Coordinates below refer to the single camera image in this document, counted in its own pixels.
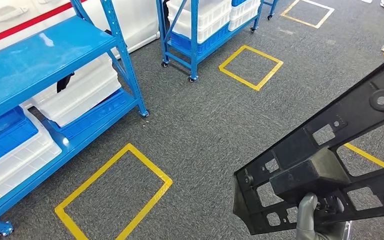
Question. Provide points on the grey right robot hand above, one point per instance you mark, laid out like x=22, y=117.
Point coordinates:
x=306, y=218

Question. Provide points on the yellow floor tape square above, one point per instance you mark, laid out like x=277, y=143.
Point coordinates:
x=145, y=162

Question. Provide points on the small black item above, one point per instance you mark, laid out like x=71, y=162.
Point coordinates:
x=64, y=82

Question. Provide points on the white plastic crate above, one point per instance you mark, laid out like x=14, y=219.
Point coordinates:
x=245, y=10
x=241, y=23
x=212, y=10
x=79, y=96
x=19, y=169
x=212, y=33

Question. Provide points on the blue wheeled rack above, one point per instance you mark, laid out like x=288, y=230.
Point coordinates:
x=273, y=8

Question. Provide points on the black plastic frame part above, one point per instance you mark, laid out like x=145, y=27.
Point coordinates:
x=311, y=172

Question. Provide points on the blue plastic crate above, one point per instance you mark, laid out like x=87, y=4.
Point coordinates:
x=106, y=109
x=3, y=139
x=205, y=44
x=238, y=2

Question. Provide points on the narrow blue shelf rack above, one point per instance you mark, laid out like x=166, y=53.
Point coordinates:
x=193, y=39

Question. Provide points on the wide blue shelf rack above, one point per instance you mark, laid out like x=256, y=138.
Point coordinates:
x=39, y=56

